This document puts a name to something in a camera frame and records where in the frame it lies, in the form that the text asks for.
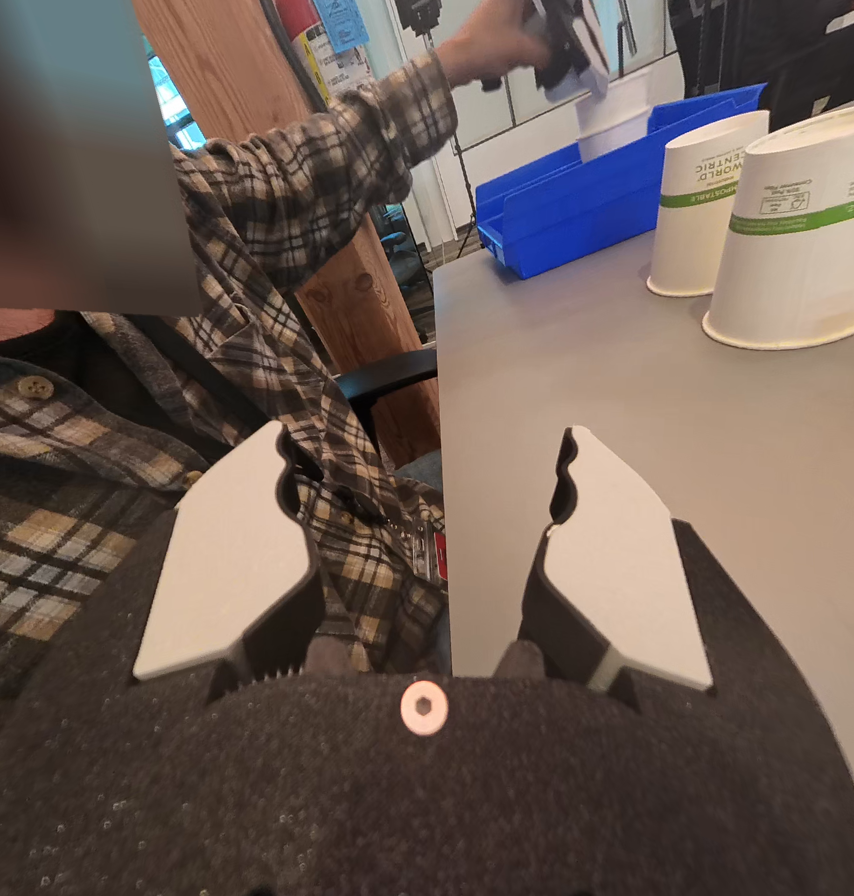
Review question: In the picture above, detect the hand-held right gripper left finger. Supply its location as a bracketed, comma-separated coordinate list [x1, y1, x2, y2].
[132, 420, 328, 686]

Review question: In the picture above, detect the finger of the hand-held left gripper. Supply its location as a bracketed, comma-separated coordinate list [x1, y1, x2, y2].
[580, 0, 611, 96]
[543, 69, 597, 106]

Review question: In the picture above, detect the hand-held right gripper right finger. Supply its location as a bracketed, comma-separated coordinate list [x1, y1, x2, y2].
[517, 425, 715, 694]

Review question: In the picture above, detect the white cup green band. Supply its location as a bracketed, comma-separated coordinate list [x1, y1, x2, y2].
[575, 69, 653, 163]
[646, 110, 771, 297]
[702, 103, 854, 351]

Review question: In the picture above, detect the blue plastic bin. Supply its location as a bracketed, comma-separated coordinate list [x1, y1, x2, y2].
[475, 83, 769, 281]

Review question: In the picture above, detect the person's left forearm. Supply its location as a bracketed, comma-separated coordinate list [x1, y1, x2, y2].
[171, 49, 459, 295]

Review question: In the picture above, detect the person's left hand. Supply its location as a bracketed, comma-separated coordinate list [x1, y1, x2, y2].
[437, 0, 550, 88]

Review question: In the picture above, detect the black tripod light stand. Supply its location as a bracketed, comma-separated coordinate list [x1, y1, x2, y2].
[395, 0, 484, 263]

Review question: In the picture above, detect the person's plaid shirt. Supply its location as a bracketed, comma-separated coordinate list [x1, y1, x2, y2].
[0, 266, 450, 743]

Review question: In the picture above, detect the red id badge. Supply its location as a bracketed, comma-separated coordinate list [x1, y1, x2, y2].
[413, 521, 448, 582]

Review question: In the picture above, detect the blue inspection tag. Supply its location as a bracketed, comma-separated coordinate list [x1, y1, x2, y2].
[314, 0, 370, 53]

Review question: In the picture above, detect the black chair armrest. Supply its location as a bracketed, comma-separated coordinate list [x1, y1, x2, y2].
[336, 348, 438, 403]

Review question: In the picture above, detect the red fire extinguisher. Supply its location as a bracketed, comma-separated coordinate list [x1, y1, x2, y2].
[262, 0, 372, 106]

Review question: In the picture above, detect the black shoulder strap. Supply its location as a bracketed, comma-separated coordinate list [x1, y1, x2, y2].
[126, 315, 260, 435]

